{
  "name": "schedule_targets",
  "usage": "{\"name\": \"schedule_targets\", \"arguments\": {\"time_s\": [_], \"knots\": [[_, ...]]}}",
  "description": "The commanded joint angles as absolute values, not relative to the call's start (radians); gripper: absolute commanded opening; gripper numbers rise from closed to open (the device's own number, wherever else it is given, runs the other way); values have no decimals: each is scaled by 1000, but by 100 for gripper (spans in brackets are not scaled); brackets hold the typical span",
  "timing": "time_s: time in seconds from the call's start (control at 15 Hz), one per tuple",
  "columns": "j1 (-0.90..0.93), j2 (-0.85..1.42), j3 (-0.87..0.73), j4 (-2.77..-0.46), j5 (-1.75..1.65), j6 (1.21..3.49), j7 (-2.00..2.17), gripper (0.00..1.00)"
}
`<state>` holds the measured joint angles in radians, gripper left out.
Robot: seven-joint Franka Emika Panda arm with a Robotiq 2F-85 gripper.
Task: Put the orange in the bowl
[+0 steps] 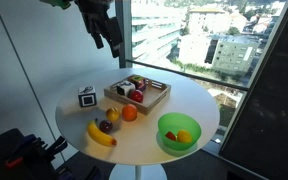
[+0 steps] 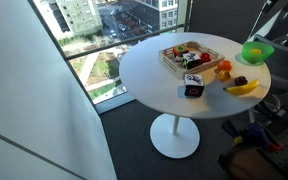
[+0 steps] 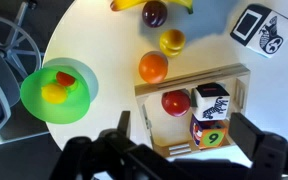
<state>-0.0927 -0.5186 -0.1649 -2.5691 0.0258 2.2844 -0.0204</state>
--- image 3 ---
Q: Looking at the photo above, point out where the dark purple plastic plum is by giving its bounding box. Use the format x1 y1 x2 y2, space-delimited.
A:
141 0 169 29

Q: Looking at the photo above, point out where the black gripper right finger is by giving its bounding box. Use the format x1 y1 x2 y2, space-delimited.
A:
229 112 288 180

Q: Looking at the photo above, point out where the small red plastic tomato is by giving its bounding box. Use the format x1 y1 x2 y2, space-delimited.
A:
55 71 76 88

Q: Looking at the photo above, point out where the light wooden crate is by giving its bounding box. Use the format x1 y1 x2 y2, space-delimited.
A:
134 63 252 158

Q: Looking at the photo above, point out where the colourful number nine cube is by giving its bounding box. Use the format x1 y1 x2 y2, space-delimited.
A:
189 114 228 150

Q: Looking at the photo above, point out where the yellow plastic banana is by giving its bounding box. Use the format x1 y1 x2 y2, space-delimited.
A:
109 0 194 15

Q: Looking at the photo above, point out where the yellow plastic peach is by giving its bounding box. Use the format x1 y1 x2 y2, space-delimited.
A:
159 28 187 58

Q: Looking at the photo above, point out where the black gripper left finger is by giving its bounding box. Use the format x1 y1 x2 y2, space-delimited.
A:
49 110 172 180

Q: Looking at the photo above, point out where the black white animal cube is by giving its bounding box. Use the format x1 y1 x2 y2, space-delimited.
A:
229 3 288 59

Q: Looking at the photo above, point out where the red plastic apple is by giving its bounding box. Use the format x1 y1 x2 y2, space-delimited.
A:
161 90 192 118

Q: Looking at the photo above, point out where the yellow plastic lemon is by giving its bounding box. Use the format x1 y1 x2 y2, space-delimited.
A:
41 83 68 105

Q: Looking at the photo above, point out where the white zebra print cube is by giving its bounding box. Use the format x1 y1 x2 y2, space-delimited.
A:
192 82 231 122

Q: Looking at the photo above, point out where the orange plastic orange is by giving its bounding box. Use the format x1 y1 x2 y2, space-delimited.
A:
138 51 169 85

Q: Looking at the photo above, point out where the green translucent bowl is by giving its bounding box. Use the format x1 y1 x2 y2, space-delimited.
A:
19 66 92 125

